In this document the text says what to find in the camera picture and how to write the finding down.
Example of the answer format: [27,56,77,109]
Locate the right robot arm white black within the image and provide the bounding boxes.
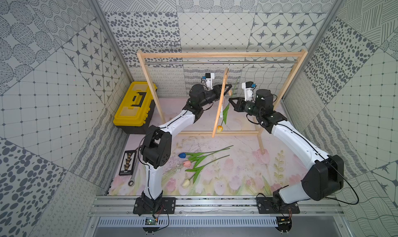
[229,89,344,204]

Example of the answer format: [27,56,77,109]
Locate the white vented cable duct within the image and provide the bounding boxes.
[97,216,277,227]

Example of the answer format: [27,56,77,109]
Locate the wooden curved clothes hanger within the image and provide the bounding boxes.
[211,64,230,138]

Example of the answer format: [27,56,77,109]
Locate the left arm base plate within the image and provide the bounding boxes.
[133,196,177,216]

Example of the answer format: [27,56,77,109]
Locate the wooden clothes rack frame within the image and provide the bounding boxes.
[137,49,308,154]

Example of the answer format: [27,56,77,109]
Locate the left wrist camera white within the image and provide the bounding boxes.
[201,73,215,90]

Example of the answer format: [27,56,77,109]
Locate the pink artificial tulip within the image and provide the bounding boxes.
[188,152,216,168]

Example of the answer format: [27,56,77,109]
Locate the yellow black toolbox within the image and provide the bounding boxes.
[113,81,155,134]

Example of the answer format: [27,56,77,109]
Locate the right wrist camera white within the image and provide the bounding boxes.
[241,81,256,101]

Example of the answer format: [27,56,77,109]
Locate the silver combination wrench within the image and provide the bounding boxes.
[128,155,139,187]

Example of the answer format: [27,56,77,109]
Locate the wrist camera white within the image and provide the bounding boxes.
[201,73,215,90]
[241,81,256,101]

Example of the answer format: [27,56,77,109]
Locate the white artificial tulip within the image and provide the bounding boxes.
[182,155,229,188]

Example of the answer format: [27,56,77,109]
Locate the metal rack rod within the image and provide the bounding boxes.
[146,60,297,65]

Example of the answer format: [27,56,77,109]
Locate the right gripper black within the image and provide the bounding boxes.
[228,97,262,118]

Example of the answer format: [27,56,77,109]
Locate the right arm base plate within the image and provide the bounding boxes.
[256,196,300,215]

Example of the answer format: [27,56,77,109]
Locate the aluminium mounting rail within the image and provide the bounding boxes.
[88,196,344,216]

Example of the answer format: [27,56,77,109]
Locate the right black circuit board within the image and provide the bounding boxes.
[275,217,292,234]

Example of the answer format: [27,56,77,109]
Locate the floral pink table mat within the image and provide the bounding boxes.
[108,97,312,197]

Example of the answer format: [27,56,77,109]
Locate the left green circuit board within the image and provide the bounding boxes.
[143,217,160,233]

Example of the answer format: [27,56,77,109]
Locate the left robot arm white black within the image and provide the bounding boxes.
[140,84,232,205]

